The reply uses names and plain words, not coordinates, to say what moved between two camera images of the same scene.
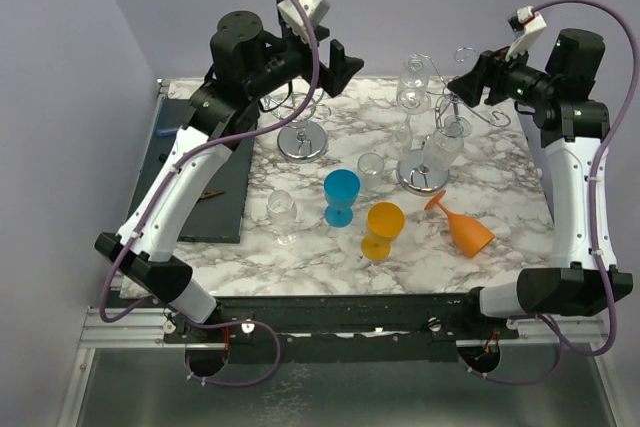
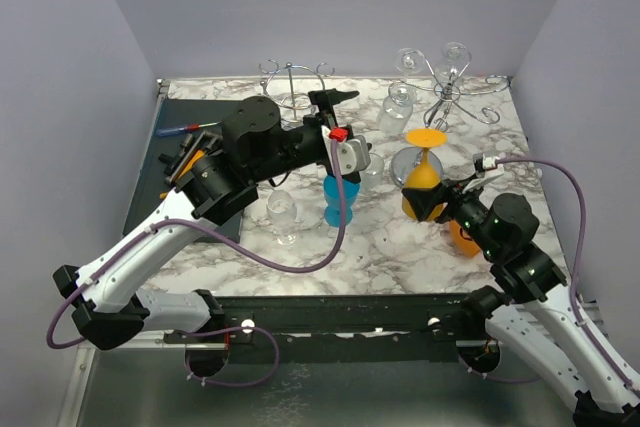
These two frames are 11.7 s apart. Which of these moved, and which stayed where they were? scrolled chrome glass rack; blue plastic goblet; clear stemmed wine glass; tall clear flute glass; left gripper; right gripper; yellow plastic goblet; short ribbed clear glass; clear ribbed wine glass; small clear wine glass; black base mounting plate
Moved: yellow plastic goblet; left gripper; small clear wine glass; clear ribbed wine glass; scrolled chrome glass rack; tall clear flute glass; right gripper
Stayed: blue plastic goblet; clear stemmed wine glass; short ribbed clear glass; black base mounting plate
